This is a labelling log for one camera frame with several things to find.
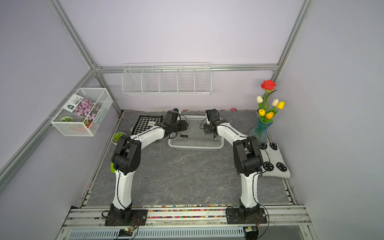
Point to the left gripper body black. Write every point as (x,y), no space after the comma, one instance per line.
(179,126)

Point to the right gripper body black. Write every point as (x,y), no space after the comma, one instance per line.
(208,127)

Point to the grey scarf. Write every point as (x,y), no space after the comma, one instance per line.
(194,136)

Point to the black white patterned scarf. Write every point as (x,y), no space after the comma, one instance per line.
(274,165)

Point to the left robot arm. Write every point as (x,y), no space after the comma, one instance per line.
(127,157)

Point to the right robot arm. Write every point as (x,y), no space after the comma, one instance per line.
(248,160)

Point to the white plastic basket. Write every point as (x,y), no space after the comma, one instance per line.
(197,118)

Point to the houndstooth folded scarf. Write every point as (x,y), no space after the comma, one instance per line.
(144,123)

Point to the glass vase with flowers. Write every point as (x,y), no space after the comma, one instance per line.
(266,111)

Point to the small potted green plant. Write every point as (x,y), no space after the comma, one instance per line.
(116,137)

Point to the green plastic scoop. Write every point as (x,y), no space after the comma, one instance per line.
(112,168)

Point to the flower seed packet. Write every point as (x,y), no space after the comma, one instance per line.
(82,107)

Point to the white wire wall shelf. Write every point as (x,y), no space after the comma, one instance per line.
(188,78)

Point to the white wire side basket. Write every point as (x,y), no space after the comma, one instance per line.
(71,125)

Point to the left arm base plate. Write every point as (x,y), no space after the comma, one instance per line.
(127,217)

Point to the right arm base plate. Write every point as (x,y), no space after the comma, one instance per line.
(237,216)

